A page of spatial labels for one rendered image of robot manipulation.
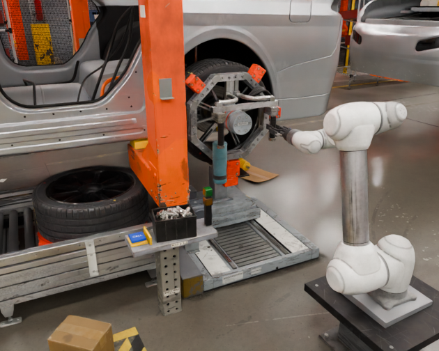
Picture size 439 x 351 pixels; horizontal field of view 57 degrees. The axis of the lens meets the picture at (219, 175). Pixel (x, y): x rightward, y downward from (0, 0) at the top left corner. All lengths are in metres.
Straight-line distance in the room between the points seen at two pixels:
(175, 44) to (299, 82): 1.23
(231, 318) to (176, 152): 0.90
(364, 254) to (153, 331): 1.10
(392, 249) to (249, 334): 0.82
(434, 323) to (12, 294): 1.93
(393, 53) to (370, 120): 3.06
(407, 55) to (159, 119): 3.10
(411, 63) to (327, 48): 1.64
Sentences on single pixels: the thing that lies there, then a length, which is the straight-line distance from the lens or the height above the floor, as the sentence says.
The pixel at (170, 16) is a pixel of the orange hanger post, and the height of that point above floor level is 1.45.
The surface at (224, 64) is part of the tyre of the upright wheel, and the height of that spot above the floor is 1.17.
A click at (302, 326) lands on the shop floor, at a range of 2.23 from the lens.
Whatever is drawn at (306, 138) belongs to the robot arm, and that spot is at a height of 0.87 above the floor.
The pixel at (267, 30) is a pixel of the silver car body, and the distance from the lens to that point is 2.74.
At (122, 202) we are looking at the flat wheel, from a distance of 2.30.
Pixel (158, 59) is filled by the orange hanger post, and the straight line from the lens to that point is 1.91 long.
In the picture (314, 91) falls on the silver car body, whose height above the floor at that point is 0.93.
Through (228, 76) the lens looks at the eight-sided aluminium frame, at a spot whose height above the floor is 1.10.
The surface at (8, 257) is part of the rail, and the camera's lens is 2.21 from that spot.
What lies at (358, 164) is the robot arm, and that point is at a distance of 1.62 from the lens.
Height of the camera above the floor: 1.49
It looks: 23 degrees down
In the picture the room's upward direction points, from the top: straight up
